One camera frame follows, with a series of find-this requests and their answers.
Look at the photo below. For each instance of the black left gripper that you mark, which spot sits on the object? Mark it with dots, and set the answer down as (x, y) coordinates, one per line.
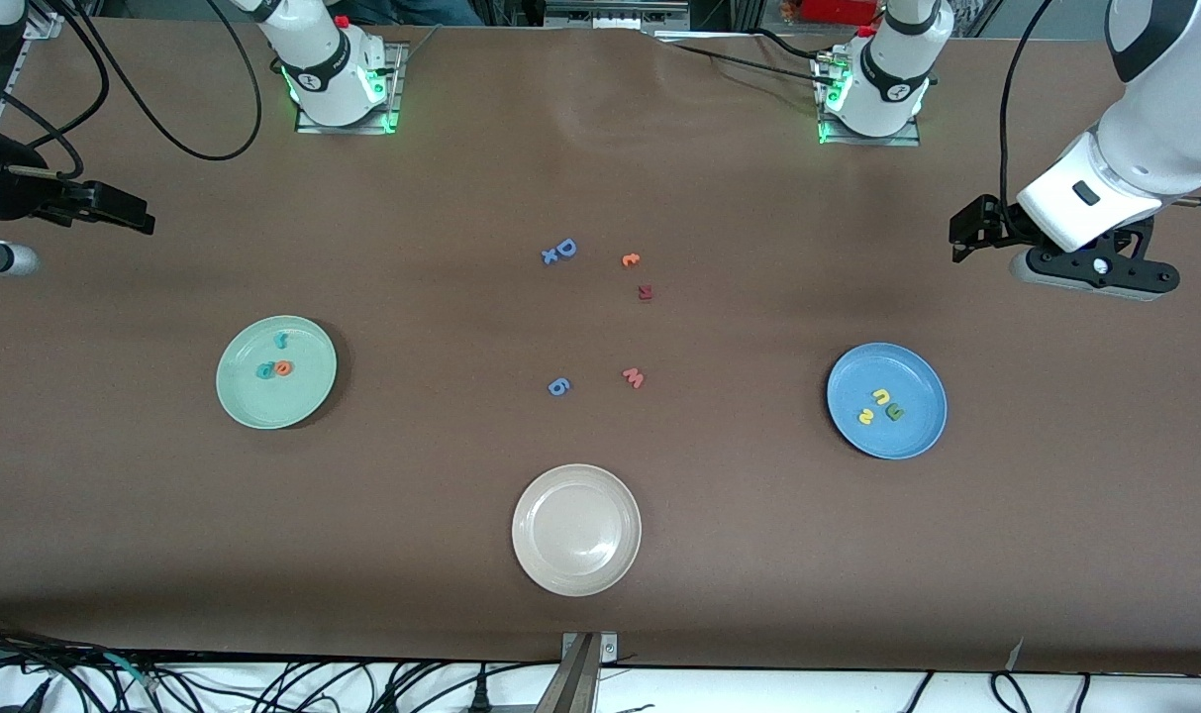
(998, 224)

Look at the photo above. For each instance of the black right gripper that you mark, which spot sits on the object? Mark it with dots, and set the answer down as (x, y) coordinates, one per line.
(18, 190)

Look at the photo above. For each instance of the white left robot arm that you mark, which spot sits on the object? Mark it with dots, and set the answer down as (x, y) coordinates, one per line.
(892, 69)

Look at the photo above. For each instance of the blue plate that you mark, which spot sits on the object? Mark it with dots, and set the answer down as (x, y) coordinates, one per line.
(907, 441)

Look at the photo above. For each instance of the red box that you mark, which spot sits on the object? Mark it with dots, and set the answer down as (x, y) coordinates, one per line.
(838, 10)

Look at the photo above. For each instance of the mint green plate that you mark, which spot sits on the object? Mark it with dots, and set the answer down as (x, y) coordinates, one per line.
(276, 401)

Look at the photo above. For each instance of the pink foam letter w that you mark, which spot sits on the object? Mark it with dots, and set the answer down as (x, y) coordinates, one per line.
(634, 379)

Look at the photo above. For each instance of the person in blue jeans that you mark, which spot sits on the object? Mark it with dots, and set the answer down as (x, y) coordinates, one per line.
(412, 10)

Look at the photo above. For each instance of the brown table cover mat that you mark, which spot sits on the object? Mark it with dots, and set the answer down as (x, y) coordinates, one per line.
(600, 178)

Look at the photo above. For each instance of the blue foam letter D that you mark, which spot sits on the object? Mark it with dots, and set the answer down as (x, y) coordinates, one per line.
(573, 248)

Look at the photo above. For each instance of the grey metal fixture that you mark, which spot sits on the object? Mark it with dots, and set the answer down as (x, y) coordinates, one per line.
(610, 15)

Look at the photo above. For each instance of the blue foam number 6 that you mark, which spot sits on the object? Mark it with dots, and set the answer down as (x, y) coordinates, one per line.
(564, 389)

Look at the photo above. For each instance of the beige plate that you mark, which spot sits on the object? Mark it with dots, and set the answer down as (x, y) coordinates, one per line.
(576, 530)

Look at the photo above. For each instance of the black power plug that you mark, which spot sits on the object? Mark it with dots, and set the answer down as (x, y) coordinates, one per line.
(479, 698)

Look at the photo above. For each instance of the aluminium table corner rail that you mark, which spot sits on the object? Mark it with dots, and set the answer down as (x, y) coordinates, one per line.
(44, 25)

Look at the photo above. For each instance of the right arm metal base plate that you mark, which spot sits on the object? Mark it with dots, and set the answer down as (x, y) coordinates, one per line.
(308, 127)

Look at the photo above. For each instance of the aluminium frame post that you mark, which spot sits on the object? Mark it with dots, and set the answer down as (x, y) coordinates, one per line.
(744, 12)

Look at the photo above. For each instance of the aluminium profile bracket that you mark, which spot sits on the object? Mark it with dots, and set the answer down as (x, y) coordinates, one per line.
(575, 683)

